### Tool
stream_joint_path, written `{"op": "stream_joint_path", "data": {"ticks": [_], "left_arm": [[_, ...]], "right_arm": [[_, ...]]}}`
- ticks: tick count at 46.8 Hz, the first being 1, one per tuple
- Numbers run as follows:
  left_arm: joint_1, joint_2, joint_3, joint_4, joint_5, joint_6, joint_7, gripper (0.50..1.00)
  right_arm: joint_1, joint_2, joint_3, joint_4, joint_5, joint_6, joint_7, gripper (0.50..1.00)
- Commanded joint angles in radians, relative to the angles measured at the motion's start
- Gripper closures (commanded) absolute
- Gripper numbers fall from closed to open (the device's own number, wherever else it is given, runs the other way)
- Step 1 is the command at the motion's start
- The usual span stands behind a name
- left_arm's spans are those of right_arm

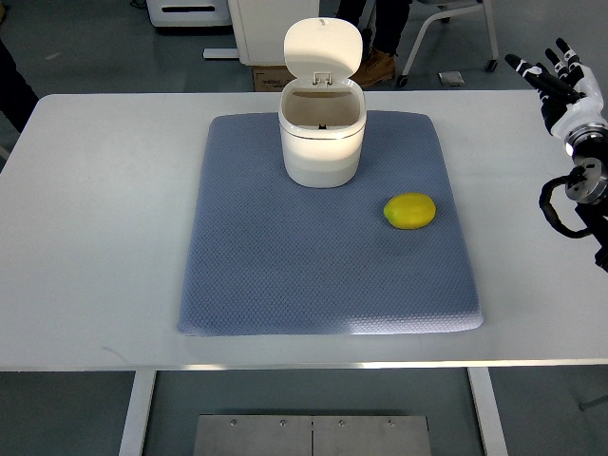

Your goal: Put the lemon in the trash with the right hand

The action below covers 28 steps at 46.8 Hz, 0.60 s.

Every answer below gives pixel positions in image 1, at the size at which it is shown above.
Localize white table leg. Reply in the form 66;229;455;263
119;370;157;456
467;368;508;456

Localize person legs with tan boots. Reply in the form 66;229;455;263
351;0;412;88

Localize white cabinet on floor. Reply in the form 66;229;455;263
202;0;320;67

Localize left white table leg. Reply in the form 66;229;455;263
119;370;157;456

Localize small grey floor plate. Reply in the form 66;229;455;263
438;71;465;87

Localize white appliance with black slot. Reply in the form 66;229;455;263
146;0;232;28

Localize metal base plate with screws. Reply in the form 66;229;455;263
194;414;431;455

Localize yellow lemon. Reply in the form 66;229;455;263
383;192;437;230

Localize right white table leg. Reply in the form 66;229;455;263
467;368;508;456

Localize white trash bin with lid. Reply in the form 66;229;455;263
278;17;367;188

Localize blue textured mat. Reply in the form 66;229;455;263
179;111;484;336

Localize white chair frame with casters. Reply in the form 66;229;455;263
395;1;500;89

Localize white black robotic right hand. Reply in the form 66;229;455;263
504;38;607;146

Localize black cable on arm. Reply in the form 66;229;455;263
539;174;595;238

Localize cardboard box on floor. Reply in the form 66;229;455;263
252;66;295;92

